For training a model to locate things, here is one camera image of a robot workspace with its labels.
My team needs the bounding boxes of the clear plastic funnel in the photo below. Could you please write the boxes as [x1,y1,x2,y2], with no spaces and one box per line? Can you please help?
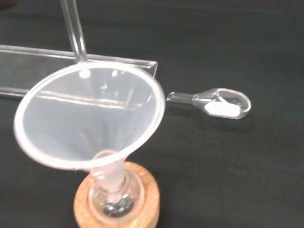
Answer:
[13,61,166,201]

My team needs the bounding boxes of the clear funnel stand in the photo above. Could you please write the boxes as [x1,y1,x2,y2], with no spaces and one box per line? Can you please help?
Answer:
[0,0,158,102]

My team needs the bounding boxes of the black bench cloth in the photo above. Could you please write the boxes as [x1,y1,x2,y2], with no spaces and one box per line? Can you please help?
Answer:
[0,0,304,228]

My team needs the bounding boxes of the clear round-bottom flask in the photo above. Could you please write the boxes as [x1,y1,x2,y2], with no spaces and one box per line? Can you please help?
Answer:
[88,150,145,220]

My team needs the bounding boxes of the cork ring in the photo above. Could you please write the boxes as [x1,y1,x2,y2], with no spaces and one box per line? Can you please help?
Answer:
[74,161,161,228]

